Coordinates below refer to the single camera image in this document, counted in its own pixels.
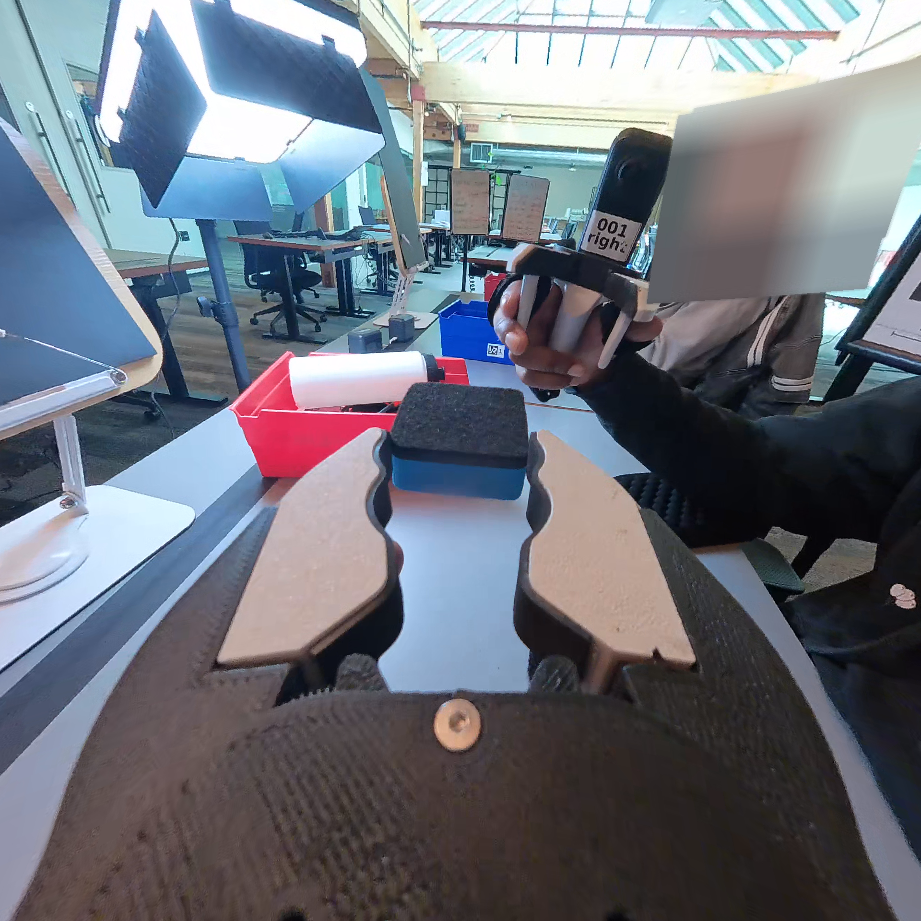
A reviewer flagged black chair armrest pad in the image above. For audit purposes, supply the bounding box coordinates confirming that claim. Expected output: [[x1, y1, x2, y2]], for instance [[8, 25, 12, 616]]
[[615, 471, 765, 549]]

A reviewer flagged ceiling projector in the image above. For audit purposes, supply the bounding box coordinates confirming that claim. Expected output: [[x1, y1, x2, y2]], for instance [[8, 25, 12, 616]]
[[644, 0, 725, 26]]

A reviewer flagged brown whiteboard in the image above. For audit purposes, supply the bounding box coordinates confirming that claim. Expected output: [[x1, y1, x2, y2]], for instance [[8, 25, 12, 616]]
[[449, 169, 493, 236], [501, 175, 553, 243]]

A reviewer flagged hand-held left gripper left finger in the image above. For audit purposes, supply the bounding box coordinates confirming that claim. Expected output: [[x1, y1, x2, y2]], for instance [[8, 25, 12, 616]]
[[214, 428, 404, 670]]

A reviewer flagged blue storage bin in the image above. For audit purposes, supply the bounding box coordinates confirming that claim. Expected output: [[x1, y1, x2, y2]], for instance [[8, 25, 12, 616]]
[[437, 298, 517, 366]]

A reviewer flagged wooden office desk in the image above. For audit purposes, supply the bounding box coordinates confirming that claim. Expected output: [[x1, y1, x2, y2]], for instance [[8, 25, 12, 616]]
[[226, 230, 394, 319], [104, 248, 233, 409]]

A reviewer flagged grey board on stand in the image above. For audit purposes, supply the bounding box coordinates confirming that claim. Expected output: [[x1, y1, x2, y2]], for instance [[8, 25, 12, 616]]
[[360, 68, 441, 330]]

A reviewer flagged framed marker sign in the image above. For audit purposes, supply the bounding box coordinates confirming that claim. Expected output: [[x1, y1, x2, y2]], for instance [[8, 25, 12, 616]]
[[824, 216, 921, 405]]

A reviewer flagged white board stand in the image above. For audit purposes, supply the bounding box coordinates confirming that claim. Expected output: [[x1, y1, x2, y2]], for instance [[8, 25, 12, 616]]
[[0, 367, 197, 675]]

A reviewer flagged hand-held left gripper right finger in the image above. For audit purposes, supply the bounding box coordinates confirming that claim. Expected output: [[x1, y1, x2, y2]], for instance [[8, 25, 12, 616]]
[[514, 429, 699, 697]]

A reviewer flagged blue board eraser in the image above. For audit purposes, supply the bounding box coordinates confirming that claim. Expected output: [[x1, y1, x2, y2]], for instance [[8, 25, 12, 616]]
[[389, 381, 531, 503]]

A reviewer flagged person's right hand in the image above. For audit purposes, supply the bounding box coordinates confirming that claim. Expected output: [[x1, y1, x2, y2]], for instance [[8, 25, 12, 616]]
[[494, 281, 663, 393]]

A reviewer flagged studio light panel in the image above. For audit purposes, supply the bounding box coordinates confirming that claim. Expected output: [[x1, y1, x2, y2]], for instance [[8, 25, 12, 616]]
[[94, 0, 387, 222]]

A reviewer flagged black office chair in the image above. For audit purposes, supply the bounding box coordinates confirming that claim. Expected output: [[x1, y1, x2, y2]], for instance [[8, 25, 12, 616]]
[[234, 216, 326, 344]]

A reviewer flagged person's right forearm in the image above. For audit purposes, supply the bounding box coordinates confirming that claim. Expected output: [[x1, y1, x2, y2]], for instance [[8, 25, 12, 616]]
[[576, 353, 921, 549]]

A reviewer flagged black light stand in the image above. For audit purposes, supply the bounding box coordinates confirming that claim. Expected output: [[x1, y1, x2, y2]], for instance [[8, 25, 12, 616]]
[[196, 219, 254, 394]]

